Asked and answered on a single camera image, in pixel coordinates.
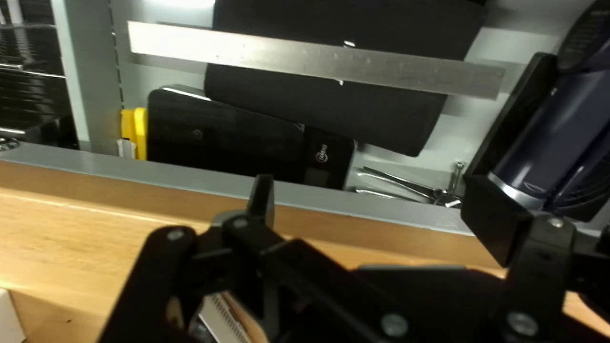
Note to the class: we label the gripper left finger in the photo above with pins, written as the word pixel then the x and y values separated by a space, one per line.
pixel 228 267

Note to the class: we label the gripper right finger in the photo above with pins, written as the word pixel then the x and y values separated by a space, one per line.
pixel 538 281

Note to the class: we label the white ribbed packet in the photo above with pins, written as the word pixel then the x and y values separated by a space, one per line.
pixel 224 319

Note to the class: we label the black appliance holder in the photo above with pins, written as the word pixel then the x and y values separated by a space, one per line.
pixel 500 209

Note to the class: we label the black box with round logo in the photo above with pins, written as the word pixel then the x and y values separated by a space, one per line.
pixel 224 138

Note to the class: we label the dark blue cylindrical appliance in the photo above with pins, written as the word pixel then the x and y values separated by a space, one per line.
pixel 557 138

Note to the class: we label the metal tongs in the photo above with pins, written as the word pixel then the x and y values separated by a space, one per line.
pixel 405 186

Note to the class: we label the yellow plastic container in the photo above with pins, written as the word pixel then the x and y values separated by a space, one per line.
pixel 133 131

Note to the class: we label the black fabric bag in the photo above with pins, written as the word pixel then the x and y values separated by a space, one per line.
pixel 343 102

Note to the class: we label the silver metal bar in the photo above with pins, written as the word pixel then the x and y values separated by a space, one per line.
pixel 314 59

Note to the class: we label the white box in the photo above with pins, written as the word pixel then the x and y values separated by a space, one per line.
pixel 8 317

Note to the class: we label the grey shelf frame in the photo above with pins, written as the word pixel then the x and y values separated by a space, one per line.
pixel 86 76

